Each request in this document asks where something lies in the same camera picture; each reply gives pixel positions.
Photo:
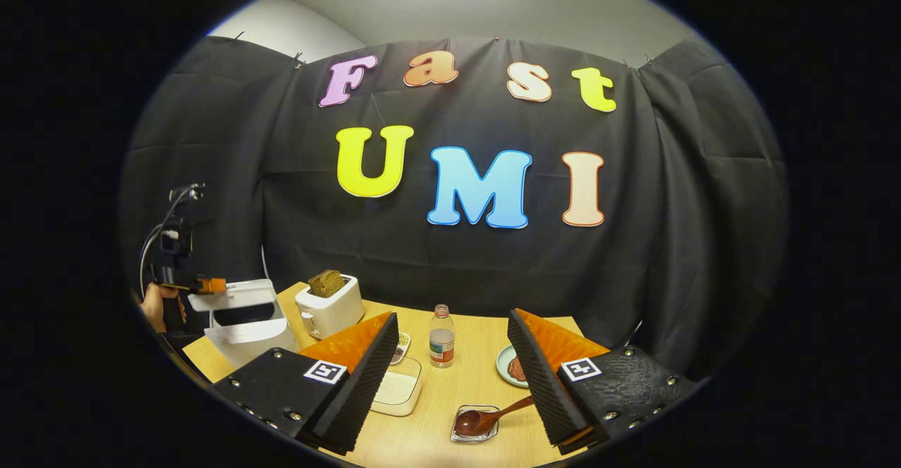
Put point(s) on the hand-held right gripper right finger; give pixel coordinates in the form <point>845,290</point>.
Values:
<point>542,383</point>

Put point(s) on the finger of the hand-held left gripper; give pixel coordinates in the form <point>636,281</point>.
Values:
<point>211,286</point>

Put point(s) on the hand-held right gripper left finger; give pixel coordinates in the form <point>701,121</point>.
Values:
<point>359,390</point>

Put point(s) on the clear rice container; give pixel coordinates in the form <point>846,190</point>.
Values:
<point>401,387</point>

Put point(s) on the white rice cooker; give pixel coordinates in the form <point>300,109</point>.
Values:
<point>246,345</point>

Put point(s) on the brown wooden spoon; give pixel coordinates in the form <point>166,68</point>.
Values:
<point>475,422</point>

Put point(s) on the red meat piece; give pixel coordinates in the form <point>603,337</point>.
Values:
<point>518,369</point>

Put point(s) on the pale green plate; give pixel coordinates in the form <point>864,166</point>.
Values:
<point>503,366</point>

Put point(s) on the white divided grain dish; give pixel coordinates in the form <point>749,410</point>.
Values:
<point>402,347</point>

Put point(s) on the white toaster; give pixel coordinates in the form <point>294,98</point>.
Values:
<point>334,313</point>

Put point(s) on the clear plastic water bottle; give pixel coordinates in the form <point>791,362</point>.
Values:
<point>442,345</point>

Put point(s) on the brown bread slice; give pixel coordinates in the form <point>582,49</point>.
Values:
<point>338,279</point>
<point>320,285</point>

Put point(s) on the black backdrop cloth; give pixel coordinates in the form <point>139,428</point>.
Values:
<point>457,264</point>

